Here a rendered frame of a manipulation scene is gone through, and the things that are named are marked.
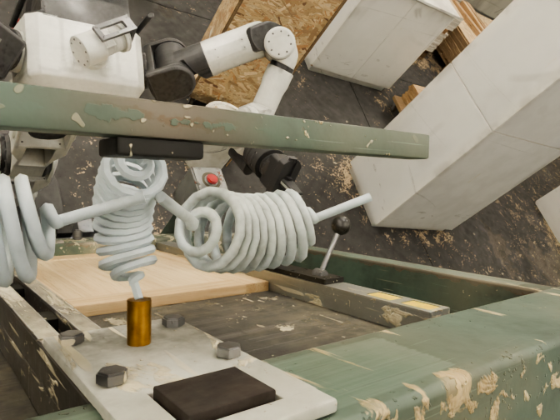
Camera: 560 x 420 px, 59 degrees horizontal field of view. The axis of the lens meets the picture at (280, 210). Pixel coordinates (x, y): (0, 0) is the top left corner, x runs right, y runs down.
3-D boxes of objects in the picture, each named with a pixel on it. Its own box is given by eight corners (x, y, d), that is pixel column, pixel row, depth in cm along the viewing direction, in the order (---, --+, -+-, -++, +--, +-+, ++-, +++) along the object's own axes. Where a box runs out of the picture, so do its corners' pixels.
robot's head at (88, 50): (62, 48, 104) (74, 30, 98) (103, 34, 110) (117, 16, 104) (81, 77, 106) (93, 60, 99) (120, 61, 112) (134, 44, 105)
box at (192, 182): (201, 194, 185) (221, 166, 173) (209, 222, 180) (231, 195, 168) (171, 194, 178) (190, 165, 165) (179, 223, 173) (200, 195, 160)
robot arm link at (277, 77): (275, 111, 137) (305, 45, 133) (277, 112, 127) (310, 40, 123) (240, 94, 135) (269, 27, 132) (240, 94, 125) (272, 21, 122)
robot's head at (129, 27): (82, 44, 105) (87, 20, 99) (115, 32, 110) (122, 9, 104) (100, 67, 105) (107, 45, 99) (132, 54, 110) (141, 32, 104)
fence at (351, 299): (171, 254, 148) (171, 241, 148) (449, 333, 73) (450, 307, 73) (155, 255, 145) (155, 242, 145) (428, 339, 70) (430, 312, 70)
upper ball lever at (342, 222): (317, 282, 94) (343, 220, 98) (331, 286, 91) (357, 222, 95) (304, 274, 92) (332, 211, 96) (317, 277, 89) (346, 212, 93)
